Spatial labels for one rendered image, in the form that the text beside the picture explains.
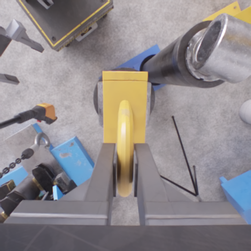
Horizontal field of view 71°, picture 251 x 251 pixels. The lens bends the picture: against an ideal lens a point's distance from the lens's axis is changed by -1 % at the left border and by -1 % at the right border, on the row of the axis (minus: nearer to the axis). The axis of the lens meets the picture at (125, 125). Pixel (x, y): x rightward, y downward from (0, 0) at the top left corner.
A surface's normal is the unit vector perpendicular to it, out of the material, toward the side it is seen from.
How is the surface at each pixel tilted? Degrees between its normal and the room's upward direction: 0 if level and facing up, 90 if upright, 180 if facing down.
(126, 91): 0
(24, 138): 0
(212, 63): 48
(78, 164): 0
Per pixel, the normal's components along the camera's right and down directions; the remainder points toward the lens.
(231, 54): -0.11, 0.54
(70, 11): 0.01, 0.25
